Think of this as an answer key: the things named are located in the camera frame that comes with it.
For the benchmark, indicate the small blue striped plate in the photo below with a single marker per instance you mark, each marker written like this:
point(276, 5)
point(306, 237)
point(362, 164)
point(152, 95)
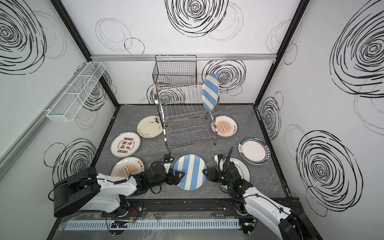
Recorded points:
point(193, 166)

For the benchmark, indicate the white wire wall shelf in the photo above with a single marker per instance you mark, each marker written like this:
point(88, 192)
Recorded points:
point(84, 91)

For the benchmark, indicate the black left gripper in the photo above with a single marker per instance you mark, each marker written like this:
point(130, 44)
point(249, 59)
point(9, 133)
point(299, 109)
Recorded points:
point(173, 177)

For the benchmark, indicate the aluminium wall rail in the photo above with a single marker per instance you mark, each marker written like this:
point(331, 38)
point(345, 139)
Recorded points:
point(183, 57)

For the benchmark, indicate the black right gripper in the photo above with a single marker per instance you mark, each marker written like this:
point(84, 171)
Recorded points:
point(212, 174)

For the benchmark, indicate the large blue striped plate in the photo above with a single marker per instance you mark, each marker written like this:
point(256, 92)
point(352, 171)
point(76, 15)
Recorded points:
point(210, 91)

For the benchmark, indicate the white plate thin green line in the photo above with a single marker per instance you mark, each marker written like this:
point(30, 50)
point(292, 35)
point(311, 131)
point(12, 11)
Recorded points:
point(242, 169)

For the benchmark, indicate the cream floral plate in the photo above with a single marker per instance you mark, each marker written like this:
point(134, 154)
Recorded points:
point(150, 127)

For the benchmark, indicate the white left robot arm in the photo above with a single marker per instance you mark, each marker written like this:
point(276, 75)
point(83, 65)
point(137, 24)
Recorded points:
point(91, 191)

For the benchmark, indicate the black wire wall basket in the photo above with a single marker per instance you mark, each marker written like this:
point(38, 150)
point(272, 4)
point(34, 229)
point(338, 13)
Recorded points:
point(176, 73)

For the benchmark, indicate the red text green rim plate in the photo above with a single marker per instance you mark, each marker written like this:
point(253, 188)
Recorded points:
point(125, 144)

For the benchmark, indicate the sunburst plate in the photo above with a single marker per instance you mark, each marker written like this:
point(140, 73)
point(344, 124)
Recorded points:
point(226, 126)
point(130, 165)

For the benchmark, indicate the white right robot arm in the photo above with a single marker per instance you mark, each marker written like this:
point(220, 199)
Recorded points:
point(284, 222)

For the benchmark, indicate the stainless steel dish rack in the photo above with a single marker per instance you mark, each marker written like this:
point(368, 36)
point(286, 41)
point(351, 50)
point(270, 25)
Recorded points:
point(186, 114)

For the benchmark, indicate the green rim red ring plate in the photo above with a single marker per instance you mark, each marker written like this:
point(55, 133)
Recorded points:
point(254, 151)

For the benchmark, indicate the white slotted cable duct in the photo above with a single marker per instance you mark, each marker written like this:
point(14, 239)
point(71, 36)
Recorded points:
point(116, 225)

